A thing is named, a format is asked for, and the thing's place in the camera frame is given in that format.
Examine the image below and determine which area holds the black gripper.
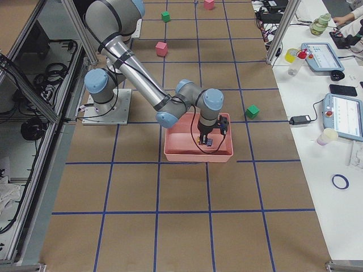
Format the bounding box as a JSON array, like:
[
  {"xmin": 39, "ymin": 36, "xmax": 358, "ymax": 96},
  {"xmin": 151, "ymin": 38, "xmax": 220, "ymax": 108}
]
[{"xmin": 197, "ymin": 123, "xmax": 215, "ymax": 139}]

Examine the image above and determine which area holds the green cube by arm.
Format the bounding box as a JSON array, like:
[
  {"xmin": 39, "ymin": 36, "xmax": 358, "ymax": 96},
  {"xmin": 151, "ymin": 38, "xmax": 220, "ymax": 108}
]
[{"xmin": 161, "ymin": 11, "xmax": 171, "ymax": 23}]

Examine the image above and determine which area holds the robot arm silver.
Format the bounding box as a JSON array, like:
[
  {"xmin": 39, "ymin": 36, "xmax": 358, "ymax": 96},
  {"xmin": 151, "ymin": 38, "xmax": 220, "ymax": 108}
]
[{"xmin": 83, "ymin": 1, "xmax": 229, "ymax": 145}]

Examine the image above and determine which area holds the pink plastic bin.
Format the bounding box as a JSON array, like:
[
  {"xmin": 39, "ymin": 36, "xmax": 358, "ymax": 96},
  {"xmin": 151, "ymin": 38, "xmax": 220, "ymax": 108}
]
[{"xmin": 164, "ymin": 112, "xmax": 234, "ymax": 163}]

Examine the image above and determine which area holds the green cube near bin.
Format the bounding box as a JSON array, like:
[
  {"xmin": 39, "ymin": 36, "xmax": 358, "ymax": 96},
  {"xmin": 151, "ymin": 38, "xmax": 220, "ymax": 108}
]
[{"xmin": 245, "ymin": 104, "xmax": 260, "ymax": 119}]

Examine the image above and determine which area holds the pink cube centre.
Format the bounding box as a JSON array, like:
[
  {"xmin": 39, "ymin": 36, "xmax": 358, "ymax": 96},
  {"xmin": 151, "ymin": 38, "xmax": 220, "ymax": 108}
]
[{"xmin": 155, "ymin": 41, "xmax": 168, "ymax": 57}]

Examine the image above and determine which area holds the black power adapter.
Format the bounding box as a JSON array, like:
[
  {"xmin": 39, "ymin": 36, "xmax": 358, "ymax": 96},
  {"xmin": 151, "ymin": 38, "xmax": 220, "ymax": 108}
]
[{"xmin": 289, "ymin": 115, "xmax": 311, "ymax": 125}]

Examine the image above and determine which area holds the clear squeeze bottle red cap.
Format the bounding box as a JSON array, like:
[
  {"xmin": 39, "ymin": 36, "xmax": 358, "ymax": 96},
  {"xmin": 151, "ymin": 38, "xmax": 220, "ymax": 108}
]
[{"xmin": 288, "ymin": 49, "xmax": 308, "ymax": 76}]

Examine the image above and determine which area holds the yellow tape roll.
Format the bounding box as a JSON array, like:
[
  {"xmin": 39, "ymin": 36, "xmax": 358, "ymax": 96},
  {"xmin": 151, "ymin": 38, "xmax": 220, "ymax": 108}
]
[{"xmin": 284, "ymin": 48, "xmax": 299, "ymax": 63}]

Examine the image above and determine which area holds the white paper cup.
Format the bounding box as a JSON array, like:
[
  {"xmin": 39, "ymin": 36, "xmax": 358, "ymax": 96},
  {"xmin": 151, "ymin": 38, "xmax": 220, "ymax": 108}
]
[{"xmin": 316, "ymin": 128, "xmax": 339, "ymax": 146}]

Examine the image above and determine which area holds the pink cube near edge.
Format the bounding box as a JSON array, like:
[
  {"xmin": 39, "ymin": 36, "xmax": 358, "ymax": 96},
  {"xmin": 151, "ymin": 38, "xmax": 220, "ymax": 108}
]
[{"xmin": 203, "ymin": 0, "xmax": 215, "ymax": 10}]

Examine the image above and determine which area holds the teach pendant far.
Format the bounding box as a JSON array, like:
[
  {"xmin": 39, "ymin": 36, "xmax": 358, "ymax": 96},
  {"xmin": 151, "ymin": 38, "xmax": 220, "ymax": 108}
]
[{"xmin": 301, "ymin": 42, "xmax": 345, "ymax": 72}]

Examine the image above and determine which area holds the teach pendant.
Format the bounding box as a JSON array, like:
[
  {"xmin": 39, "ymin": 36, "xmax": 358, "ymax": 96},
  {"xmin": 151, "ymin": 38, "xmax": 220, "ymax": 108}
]
[
  {"xmin": 301, "ymin": 42, "xmax": 345, "ymax": 72},
  {"xmin": 322, "ymin": 93, "xmax": 362, "ymax": 142}
]

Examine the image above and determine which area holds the black smartphone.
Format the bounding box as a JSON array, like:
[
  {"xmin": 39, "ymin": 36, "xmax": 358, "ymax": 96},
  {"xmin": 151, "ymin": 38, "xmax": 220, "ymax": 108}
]
[{"xmin": 329, "ymin": 84, "xmax": 357, "ymax": 97}]

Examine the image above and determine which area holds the teach pendant near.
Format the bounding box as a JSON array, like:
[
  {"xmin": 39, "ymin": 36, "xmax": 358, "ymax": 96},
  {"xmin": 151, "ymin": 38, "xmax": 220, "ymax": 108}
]
[{"xmin": 322, "ymin": 93, "xmax": 362, "ymax": 142}]

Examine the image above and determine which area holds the green tape rolls stack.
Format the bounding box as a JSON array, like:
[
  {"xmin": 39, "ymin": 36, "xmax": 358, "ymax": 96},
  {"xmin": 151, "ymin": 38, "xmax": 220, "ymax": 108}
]
[{"xmin": 309, "ymin": 13, "xmax": 331, "ymax": 36}]

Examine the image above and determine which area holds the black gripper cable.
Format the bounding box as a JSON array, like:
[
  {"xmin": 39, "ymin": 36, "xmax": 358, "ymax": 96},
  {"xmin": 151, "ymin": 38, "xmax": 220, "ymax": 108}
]
[{"xmin": 190, "ymin": 113, "xmax": 227, "ymax": 155}]

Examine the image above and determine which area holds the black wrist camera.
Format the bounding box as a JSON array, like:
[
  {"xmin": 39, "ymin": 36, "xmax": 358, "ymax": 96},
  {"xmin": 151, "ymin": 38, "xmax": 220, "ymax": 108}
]
[{"xmin": 218, "ymin": 115, "xmax": 229, "ymax": 136}]

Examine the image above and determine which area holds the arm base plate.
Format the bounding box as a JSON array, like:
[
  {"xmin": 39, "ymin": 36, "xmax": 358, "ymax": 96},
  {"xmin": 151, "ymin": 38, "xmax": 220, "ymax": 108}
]
[{"xmin": 82, "ymin": 88, "xmax": 132, "ymax": 125}]

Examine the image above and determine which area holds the aluminium frame post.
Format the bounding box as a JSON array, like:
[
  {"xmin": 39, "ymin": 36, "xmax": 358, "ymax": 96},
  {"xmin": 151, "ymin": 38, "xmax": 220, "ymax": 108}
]
[{"xmin": 265, "ymin": 0, "xmax": 301, "ymax": 64}]

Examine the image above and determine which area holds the blue tape ring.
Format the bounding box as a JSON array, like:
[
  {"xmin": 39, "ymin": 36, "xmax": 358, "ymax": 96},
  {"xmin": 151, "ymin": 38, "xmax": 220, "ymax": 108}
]
[{"xmin": 331, "ymin": 174, "xmax": 349, "ymax": 190}]

